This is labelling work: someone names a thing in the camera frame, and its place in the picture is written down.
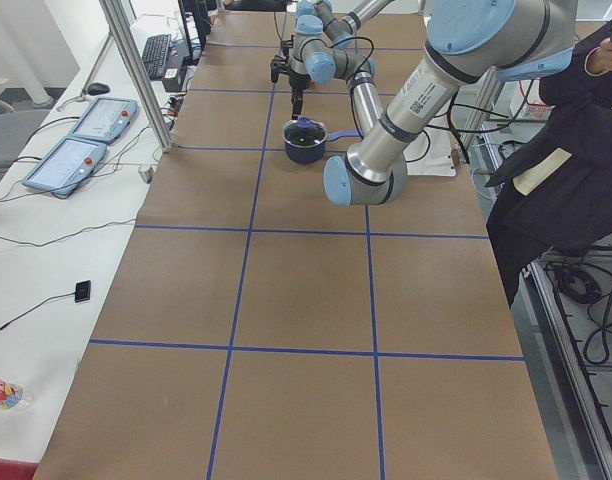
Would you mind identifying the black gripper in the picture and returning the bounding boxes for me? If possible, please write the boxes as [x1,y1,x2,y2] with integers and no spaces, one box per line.
[270,40,293,83]
[289,71,311,120]

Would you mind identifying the glass pot lid blue knob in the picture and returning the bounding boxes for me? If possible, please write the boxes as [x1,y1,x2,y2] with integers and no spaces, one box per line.
[283,117,327,146]

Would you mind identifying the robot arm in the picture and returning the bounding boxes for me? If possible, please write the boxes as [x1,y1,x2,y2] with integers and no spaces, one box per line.
[270,1,389,89]
[288,0,578,206]

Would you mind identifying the person's hand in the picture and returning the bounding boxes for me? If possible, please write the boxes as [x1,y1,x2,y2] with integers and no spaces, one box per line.
[585,37,612,76]

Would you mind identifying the black keyboard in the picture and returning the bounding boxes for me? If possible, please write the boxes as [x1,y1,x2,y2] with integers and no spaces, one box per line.
[141,34,171,80]

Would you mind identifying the upper teach pendant tablet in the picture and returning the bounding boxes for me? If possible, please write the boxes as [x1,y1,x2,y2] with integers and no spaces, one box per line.
[69,96,138,145]

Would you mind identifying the teach pendant tablet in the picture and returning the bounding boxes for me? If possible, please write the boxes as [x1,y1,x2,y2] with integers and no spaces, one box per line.
[69,96,138,145]
[22,136,107,197]

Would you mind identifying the black computer mouse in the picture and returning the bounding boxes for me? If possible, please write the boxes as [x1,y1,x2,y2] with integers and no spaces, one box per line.
[86,82,110,96]

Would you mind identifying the lower teach pendant tablet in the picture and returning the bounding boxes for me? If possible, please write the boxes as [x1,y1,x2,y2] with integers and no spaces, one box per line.
[22,136,107,197]

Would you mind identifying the person in black clothes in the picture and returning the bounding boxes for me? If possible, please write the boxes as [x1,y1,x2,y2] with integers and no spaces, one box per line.
[486,19,612,302]

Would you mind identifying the small black box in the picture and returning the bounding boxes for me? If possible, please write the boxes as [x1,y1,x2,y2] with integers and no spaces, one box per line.
[74,280,92,303]

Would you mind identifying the dark blue saucepan with handle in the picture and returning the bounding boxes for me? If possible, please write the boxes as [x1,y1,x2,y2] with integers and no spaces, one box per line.
[282,117,359,164]

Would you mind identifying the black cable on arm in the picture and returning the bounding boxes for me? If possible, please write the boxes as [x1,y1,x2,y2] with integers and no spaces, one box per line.
[330,35,377,101]

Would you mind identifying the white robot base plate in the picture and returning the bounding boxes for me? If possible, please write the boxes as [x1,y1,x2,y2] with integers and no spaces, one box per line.
[404,145,457,177]

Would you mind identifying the aluminium frame post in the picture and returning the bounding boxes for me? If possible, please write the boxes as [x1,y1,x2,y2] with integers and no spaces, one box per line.
[99,0,173,153]

